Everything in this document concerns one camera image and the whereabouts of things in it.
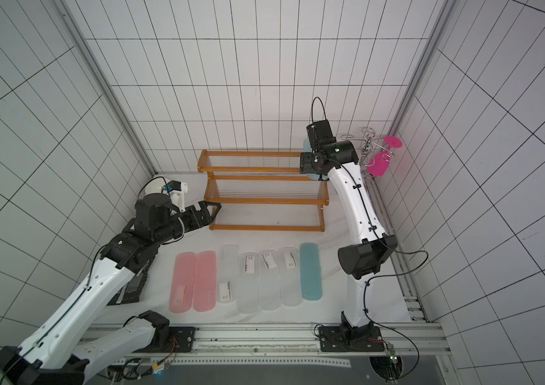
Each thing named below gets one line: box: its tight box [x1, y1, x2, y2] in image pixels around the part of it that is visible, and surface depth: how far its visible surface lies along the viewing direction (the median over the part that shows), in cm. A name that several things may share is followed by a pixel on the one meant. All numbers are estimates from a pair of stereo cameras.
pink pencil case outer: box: [169, 251, 196, 314], surface depth 85 cm
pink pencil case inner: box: [193, 250, 218, 313], surface depth 85 cm
